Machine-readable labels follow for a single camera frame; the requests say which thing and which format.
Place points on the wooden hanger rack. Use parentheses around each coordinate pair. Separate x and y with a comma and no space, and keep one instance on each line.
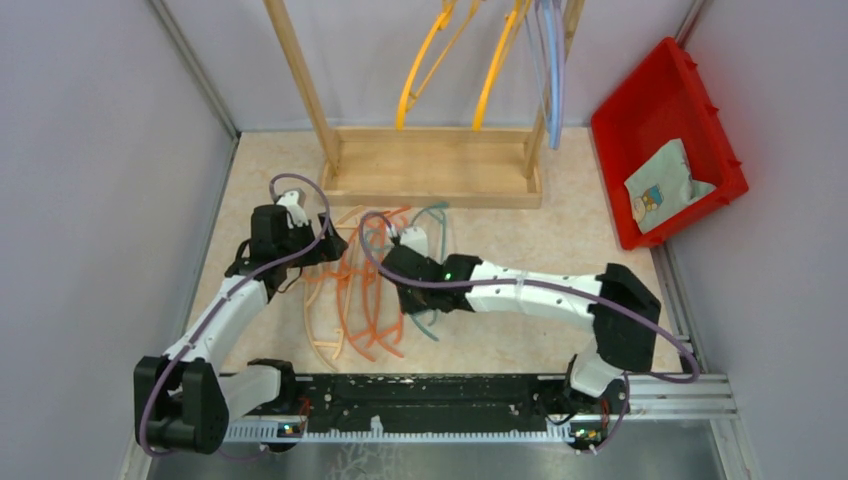
(467,167)

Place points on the red plastic bin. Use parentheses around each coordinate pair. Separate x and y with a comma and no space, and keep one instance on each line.
(663,99)

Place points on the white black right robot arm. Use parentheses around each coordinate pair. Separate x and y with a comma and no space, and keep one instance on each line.
(615,307)

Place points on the teal plastic hanger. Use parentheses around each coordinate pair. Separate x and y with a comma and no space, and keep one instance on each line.
(437,214)

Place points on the orange plastic hanger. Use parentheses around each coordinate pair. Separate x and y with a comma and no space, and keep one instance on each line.
(383,324)
(350,221)

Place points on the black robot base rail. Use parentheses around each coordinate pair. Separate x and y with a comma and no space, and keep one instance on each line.
(447,409)

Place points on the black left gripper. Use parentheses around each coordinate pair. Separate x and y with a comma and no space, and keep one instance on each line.
(329,249)

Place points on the lilac plastic hanger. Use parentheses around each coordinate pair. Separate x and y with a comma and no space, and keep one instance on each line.
(561,54)

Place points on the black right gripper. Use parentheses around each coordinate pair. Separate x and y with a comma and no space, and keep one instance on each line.
(410,305)

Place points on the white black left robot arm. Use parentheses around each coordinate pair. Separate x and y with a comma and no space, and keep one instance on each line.
(182,400)

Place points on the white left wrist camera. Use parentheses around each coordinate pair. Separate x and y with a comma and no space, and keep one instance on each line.
(293,201)

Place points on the printed cloth in bin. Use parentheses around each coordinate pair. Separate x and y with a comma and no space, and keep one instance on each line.
(663,187)

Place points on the beige plastic hanger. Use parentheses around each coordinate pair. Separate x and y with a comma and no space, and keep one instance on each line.
(341,271)

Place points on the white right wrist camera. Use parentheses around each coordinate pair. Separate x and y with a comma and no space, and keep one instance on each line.
(416,239)

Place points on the yellow plastic hanger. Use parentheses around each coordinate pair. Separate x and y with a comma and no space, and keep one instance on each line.
(513,22)
(412,88)

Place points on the light blue plastic hanger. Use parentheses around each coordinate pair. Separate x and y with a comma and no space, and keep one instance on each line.
(543,48)

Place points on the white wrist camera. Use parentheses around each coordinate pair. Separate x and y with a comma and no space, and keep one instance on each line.
(416,239)
(293,201)

